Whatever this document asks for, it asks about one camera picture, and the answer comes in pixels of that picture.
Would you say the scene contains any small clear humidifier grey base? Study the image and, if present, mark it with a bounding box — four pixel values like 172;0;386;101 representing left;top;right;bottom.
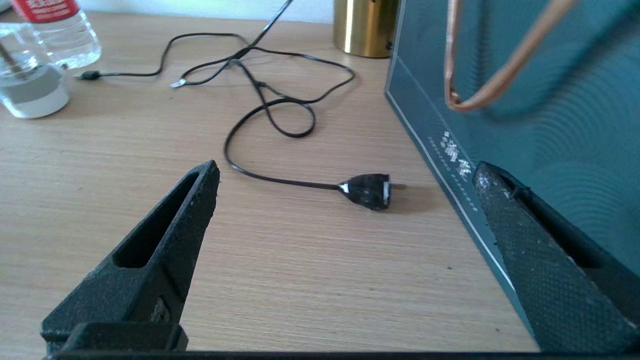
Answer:
0;22;70;119

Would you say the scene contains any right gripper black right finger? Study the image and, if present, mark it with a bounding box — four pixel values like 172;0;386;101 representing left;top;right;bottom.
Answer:
472;161;640;353

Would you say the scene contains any brass desk lamp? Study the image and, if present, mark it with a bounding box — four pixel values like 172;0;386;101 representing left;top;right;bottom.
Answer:
333;0;401;59

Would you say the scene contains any water bottle with red cap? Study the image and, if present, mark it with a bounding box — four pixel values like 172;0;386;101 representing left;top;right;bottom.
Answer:
11;0;102;70

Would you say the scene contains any black usb cable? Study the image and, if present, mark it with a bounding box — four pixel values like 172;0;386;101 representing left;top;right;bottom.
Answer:
75;33;256;81

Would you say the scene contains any black lamp power cord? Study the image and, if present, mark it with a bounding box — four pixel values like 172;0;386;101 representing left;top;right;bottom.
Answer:
223;45;407;212

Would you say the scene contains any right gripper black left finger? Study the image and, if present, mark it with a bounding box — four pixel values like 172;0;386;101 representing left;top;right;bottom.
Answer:
40;160;221;346

